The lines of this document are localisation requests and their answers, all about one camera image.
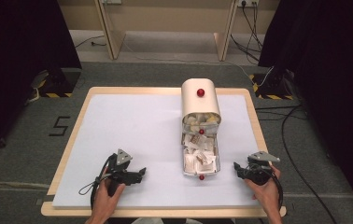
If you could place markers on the pile of white packets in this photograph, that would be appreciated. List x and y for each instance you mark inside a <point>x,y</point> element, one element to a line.
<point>201,155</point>

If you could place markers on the light wooden desk frame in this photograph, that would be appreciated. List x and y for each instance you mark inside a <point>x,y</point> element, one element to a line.
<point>112,37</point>

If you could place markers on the striped black stand base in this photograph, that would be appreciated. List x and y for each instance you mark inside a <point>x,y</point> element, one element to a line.
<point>58,85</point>
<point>269,88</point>

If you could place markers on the person's right hand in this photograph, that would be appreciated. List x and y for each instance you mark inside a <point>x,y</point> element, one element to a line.
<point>268,194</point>

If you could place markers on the person's left hand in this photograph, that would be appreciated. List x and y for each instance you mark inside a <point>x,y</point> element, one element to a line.
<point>105,199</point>

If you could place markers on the white foam board mat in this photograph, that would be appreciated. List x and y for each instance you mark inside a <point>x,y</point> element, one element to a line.
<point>134,130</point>

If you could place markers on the black curtain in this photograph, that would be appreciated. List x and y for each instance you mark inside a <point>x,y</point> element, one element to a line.
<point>22,62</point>
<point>330,77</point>

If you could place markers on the person's lap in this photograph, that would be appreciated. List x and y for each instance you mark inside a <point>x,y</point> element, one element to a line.
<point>165,221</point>

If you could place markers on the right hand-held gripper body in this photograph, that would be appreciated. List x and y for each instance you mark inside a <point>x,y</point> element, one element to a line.
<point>260,172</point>

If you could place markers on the pile of yellowish cotton pieces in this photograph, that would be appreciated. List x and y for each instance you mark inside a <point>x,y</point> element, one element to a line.
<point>200,118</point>

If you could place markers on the white wall socket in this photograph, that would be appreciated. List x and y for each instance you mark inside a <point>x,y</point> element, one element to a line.
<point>248,2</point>

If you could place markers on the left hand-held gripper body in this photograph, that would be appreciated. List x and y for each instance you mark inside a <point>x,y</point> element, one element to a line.
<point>119,174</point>

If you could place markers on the beige box lid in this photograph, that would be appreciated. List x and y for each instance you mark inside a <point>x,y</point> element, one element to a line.
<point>200,102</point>

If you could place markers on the short white drawer red knob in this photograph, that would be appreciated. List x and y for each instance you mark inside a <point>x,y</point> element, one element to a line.
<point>201,128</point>

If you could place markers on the long white drawer red knob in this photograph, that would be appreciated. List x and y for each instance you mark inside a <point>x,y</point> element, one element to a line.
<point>201,175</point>

